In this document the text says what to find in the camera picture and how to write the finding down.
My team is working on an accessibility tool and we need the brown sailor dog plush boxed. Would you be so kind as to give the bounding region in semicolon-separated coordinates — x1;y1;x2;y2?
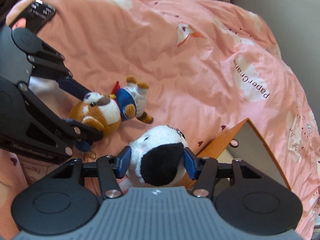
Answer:
69;76;154;137

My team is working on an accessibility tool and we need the white black dog plush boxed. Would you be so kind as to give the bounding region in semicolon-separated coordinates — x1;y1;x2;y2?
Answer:
126;125;188;187

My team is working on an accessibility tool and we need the smartphone with video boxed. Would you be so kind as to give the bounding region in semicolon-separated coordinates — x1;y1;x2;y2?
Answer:
9;0;56;34

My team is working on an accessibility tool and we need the pink printed duvet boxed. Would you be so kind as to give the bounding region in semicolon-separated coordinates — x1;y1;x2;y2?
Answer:
6;0;319;239

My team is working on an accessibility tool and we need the orange cardboard storage box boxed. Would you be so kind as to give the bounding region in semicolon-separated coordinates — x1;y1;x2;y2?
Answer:
197;118;291;190

